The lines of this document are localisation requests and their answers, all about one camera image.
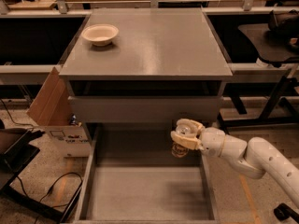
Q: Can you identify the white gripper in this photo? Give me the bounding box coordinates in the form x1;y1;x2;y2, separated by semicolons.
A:
170;119;225;157

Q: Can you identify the orange soda can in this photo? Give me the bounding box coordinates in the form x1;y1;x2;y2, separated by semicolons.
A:
170;125;193;159

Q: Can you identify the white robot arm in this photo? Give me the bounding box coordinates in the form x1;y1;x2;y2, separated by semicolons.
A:
170;119;299;207

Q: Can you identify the open grey middle drawer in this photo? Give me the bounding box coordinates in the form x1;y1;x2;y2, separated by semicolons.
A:
74;124;220;224

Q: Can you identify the grey drawer cabinet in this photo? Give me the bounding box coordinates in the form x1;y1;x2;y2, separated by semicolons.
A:
60;8;232;128

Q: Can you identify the closed grey top drawer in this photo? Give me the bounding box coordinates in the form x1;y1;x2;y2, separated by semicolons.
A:
68;96;222;123

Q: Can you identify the black caster wheel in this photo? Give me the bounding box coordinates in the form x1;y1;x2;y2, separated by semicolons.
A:
274;203;299;224

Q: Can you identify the white paper bowl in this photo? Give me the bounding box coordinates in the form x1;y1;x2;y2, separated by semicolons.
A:
81;24;119;47

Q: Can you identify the black chair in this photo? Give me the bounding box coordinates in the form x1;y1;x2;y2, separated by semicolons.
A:
238;9;299;67

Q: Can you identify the cardboard box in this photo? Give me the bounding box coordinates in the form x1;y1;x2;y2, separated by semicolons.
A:
27;68;91;158

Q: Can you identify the black stand base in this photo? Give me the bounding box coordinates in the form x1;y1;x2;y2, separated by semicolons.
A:
0;128;82;224

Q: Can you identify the black cable on floor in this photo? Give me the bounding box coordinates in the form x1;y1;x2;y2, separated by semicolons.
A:
12;171;83;224

